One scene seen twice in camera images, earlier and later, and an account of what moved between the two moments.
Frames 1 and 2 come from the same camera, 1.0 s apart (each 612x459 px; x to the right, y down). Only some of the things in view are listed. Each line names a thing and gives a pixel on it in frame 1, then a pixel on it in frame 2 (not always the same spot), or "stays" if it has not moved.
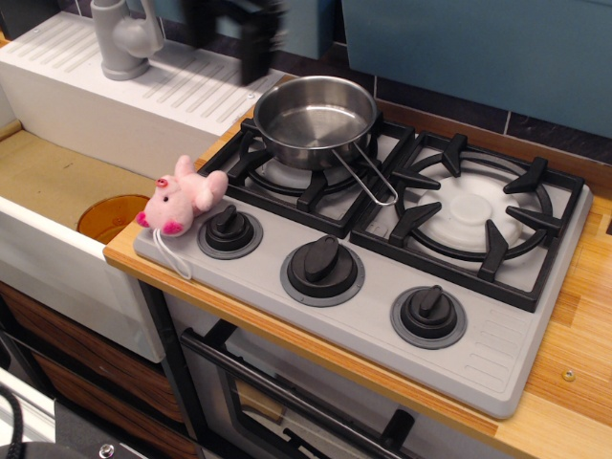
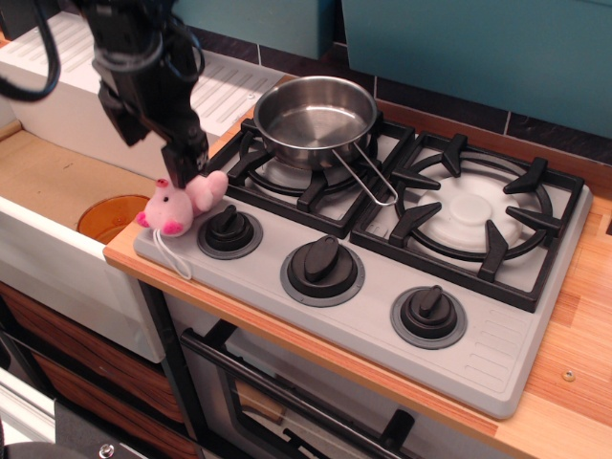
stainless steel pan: x=311 y=122 stays
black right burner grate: x=489 y=213 stays
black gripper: x=261 y=31 → x=157 y=60
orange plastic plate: x=104 y=219 stays
